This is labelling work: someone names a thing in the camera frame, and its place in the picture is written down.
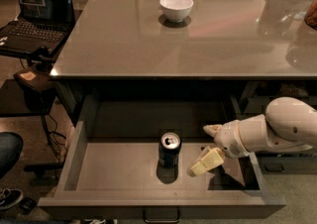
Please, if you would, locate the black box with note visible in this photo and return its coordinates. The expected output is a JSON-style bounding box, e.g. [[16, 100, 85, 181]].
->
[[14, 69, 53, 93]]

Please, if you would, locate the black drawer handle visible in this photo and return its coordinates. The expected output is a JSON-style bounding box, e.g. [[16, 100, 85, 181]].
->
[[143, 208, 180, 224]]

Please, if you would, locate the dark sneaker shoe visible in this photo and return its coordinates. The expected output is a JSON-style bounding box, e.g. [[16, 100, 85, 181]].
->
[[0, 188, 24, 210]]

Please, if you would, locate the open grey top drawer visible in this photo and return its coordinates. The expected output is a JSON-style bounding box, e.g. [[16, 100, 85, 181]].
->
[[39, 96, 285, 220]]

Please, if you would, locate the black laptop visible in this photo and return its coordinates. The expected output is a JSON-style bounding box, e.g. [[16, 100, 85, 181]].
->
[[0, 0, 75, 57]]

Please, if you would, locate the brown object on counter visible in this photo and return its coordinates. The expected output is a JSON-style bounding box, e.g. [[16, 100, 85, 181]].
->
[[305, 0, 317, 29]]

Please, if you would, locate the blue pepsi can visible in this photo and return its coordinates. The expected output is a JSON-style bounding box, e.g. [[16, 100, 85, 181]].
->
[[158, 132, 182, 168]]

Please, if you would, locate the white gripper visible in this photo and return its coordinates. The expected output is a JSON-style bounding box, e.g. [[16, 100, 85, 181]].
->
[[187, 120, 250, 177]]

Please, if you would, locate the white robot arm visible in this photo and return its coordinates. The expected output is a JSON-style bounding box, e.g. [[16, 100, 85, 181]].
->
[[187, 97, 317, 176]]

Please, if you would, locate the white ceramic bowl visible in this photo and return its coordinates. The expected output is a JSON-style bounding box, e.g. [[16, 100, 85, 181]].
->
[[159, 0, 194, 22]]

